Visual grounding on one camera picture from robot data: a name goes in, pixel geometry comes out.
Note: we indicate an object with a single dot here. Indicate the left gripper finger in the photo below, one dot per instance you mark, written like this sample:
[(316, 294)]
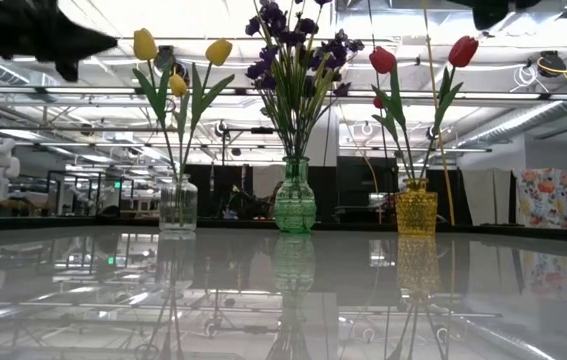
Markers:
[(75, 31), (83, 49)]

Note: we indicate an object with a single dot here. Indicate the clear ribbed glass vase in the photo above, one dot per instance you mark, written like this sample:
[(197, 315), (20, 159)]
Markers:
[(178, 207)]

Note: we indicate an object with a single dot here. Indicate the long ceiling light bar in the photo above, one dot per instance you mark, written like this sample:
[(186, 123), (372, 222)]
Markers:
[(88, 90)]

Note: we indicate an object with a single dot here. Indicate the floral print cloth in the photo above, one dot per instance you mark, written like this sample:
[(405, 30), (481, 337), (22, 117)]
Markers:
[(540, 195)]

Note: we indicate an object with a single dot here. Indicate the yellow artificial tulip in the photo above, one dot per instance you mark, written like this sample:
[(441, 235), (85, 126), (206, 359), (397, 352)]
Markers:
[(178, 86), (219, 51), (144, 44)]

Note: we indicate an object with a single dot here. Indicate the green glass vase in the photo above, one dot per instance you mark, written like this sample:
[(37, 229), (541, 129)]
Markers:
[(294, 205)]

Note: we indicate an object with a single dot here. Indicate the black partition panel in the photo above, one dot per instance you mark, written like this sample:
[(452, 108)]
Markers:
[(218, 180), (358, 180)]

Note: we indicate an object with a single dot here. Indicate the purple artificial flower bunch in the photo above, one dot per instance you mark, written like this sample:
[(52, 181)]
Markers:
[(335, 50), (260, 67), (273, 12)]

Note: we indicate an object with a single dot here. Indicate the yellow glass vase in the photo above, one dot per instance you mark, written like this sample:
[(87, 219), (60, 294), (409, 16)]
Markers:
[(416, 210)]

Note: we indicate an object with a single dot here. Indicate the white pillar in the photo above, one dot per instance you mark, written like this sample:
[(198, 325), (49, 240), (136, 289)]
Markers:
[(330, 145)]

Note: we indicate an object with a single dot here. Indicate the black metal frame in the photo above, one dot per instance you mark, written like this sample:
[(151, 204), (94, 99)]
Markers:
[(262, 130)]

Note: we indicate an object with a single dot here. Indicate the white hanging cloth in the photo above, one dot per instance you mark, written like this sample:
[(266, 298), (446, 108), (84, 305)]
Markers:
[(485, 195)]

